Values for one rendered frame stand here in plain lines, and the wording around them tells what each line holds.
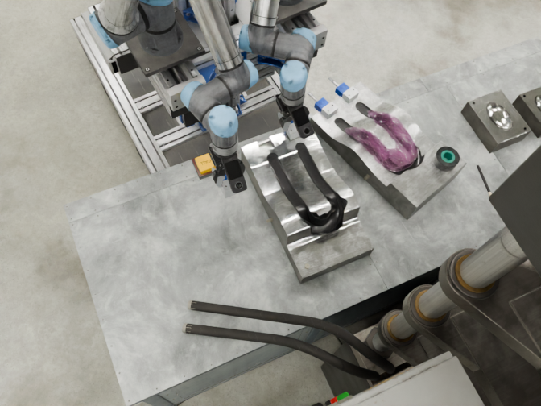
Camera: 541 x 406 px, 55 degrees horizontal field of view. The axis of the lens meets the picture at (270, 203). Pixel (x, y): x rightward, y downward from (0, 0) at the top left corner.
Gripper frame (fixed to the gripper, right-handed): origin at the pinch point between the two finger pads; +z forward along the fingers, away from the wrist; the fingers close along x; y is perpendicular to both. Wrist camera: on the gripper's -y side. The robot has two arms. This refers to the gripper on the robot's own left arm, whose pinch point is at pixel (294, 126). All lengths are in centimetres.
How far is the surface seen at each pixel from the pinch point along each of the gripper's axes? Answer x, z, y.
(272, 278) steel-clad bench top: 28, 4, -44
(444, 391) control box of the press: 9, -67, -82
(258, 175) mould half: 17.8, 1.4, -10.4
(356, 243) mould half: -1.8, 2.0, -44.6
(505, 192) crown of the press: -2, -101, -56
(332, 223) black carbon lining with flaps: 2.5, 1.4, -35.4
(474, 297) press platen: -3, -71, -69
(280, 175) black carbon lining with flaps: 11.0, 2.7, -13.0
